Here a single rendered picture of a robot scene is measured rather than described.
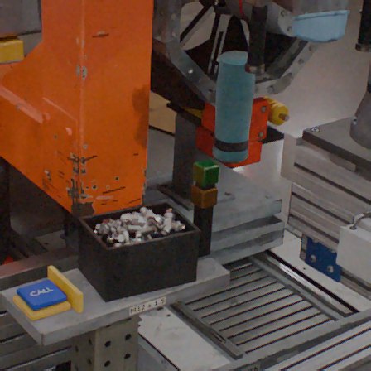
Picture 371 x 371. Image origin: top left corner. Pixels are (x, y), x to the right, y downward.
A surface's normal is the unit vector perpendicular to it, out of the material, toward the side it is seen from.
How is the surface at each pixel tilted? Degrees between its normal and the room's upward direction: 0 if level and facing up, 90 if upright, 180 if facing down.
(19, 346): 90
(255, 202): 0
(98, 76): 90
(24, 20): 90
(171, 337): 0
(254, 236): 90
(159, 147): 0
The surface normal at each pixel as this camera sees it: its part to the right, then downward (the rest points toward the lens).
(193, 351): 0.05, -0.90
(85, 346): -0.81, 0.22
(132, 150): 0.58, 0.39
